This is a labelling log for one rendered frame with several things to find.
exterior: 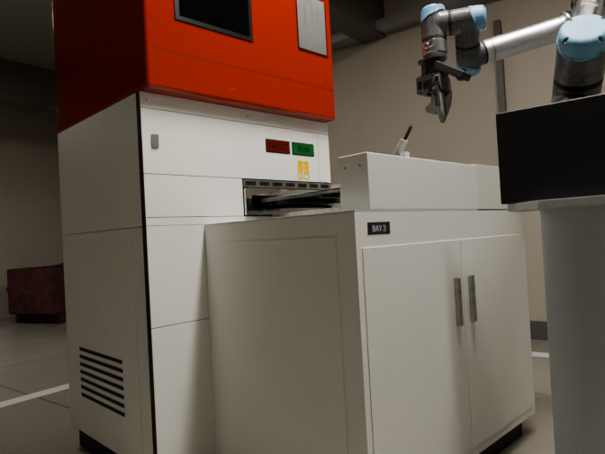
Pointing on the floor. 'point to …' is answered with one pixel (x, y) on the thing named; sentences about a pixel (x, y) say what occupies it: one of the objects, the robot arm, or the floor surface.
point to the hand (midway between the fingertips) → (444, 118)
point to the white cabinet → (370, 333)
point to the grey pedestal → (574, 317)
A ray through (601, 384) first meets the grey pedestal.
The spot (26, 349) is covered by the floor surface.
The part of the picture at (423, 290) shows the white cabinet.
